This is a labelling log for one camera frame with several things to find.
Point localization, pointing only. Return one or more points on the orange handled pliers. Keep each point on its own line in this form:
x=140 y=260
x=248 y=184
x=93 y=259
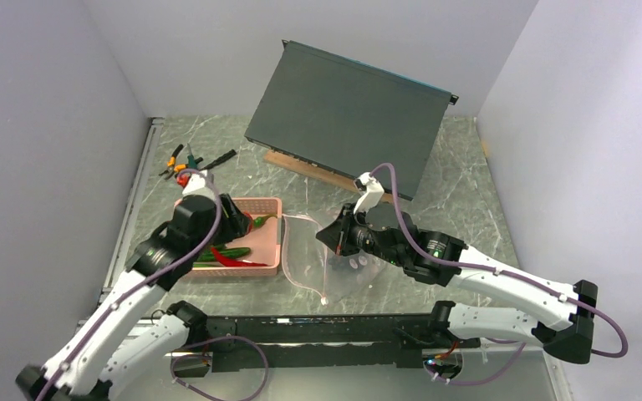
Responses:
x=170 y=169

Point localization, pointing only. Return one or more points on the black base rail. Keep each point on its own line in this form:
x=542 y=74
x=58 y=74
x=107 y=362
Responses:
x=319 y=341

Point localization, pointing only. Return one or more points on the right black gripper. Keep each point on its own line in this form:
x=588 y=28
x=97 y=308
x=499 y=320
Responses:
x=333 y=235

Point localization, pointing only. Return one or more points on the long green chili pepper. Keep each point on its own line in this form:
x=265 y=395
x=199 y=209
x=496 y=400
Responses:
x=260 y=221

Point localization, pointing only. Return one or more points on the green cucumber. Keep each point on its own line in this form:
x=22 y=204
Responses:
x=203 y=261

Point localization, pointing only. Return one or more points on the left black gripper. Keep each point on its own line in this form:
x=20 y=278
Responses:
x=236 y=224

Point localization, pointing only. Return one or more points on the red chili pepper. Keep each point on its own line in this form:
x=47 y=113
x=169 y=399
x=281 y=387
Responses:
x=232 y=257

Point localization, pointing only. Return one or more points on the aluminium frame rail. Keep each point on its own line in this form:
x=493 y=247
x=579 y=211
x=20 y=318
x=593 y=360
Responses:
x=151 y=162

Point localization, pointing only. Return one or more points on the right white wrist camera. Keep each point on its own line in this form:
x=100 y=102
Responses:
x=371 y=193

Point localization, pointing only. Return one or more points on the green handled screwdriver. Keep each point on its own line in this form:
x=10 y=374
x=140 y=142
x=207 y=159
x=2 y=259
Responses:
x=191 y=161

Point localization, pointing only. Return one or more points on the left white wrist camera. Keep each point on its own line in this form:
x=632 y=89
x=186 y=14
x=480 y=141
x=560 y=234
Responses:
x=195 y=184

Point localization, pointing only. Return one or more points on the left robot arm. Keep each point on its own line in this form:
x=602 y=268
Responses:
x=99 y=362

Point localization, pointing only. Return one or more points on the black T-handle tool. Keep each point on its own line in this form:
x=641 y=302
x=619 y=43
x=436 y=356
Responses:
x=216 y=162

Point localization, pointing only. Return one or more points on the dark grey rack box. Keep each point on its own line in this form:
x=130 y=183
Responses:
x=347 y=117

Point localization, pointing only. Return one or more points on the wooden board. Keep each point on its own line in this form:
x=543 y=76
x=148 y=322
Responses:
x=314 y=171

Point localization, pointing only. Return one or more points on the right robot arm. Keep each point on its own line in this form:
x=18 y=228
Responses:
x=552 y=315

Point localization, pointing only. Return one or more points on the clear zip top bag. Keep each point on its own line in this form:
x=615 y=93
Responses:
x=309 y=264

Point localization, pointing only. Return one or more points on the pink plastic basket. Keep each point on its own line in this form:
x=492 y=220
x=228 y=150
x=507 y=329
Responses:
x=264 y=243

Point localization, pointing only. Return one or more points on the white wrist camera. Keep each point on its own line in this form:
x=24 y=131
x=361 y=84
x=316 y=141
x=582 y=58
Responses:
x=371 y=193
x=195 y=184

